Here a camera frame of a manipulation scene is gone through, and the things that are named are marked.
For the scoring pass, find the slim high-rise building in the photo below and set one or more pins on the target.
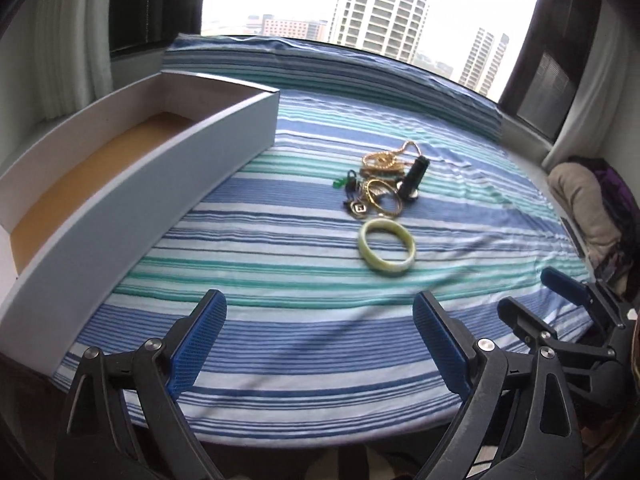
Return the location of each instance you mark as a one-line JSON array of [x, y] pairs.
[[480, 60]]

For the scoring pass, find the black cylindrical tube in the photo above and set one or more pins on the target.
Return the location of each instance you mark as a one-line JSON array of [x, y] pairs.
[[414, 177]]

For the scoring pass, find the thin gold bangle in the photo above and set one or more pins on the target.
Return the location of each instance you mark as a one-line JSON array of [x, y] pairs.
[[398, 206]]

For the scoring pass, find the grey louvred vent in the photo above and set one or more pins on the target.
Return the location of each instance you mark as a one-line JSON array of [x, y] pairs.
[[547, 85]]

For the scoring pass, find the white drawer box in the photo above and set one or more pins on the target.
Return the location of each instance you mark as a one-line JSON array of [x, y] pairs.
[[150, 200]]

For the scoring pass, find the large high-rise building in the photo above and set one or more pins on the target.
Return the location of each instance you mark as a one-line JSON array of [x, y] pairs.
[[380, 5]]

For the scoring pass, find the pale green jade bangle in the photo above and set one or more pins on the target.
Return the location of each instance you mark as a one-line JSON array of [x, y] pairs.
[[390, 266]]

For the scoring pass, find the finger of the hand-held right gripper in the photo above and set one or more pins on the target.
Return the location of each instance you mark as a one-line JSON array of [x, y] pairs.
[[565, 285], [522, 317]]

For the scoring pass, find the white curtain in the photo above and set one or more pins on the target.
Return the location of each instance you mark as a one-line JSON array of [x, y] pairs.
[[65, 60], [590, 100]]

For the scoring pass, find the small green pendant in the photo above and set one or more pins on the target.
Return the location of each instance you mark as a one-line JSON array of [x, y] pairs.
[[341, 181]]

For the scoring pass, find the blue green striped blanket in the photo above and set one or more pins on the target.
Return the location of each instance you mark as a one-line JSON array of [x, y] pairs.
[[300, 285]]

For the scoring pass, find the beige cloth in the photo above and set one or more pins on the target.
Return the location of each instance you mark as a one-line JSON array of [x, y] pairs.
[[580, 200]]

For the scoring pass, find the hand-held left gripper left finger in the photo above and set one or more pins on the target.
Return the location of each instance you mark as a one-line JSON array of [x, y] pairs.
[[197, 345]]

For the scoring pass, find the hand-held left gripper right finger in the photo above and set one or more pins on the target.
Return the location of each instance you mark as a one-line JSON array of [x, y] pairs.
[[442, 345]]

